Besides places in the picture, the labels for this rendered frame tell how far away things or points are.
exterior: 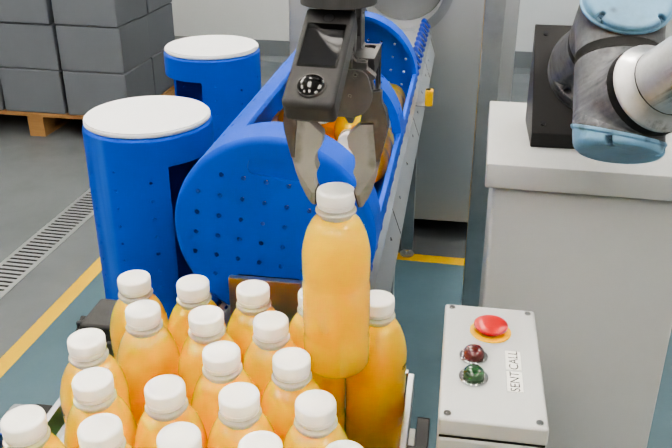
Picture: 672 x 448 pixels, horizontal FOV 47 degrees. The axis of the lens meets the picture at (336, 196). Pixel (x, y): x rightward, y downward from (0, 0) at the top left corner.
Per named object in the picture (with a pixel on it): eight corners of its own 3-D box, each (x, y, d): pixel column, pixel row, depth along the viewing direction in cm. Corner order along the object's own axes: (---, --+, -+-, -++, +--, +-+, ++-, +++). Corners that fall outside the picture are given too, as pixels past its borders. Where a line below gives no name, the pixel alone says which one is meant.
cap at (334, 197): (328, 220, 76) (327, 203, 75) (309, 205, 79) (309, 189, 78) (362, 211, 78) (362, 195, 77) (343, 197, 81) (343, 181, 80)
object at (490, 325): (506, 323, 86) (507, 314, 85) (507, 342, 83) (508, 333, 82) (473, 320, 86) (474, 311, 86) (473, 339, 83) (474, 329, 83)
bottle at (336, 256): (323, 386, 82) (321, 228, 74) (293, 351, 87) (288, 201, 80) (380, 365, 85) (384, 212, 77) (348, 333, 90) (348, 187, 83)
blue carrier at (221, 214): (407, 135, 190) (427, 19, 178) (361, 340, 112) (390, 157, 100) (294, 116, 193) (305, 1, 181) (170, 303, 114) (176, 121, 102)
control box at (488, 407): (525, 382, 92) (534, 308, 88) (537, 512, 74) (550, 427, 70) (440, 374, 94) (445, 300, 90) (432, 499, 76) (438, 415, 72)
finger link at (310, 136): (324, 185, 84) (339, 105, 80) (314, 208, 78) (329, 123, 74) (296, 179, 84) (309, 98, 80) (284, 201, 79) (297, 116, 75)
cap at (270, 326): (294, 341, 85) (293, 327, 84) (260, 350, 83) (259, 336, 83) (281, 323, 88) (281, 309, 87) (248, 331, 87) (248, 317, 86)
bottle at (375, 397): (337, 449, 96) (337, 321, 88) (358, 414, 102) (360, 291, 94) (391, 465, 93) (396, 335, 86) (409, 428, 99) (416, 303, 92)
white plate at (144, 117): (79, 139, 158) (80, 144, 158) (216, 128, 164) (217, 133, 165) (84, 99, 182) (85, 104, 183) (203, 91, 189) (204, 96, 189)
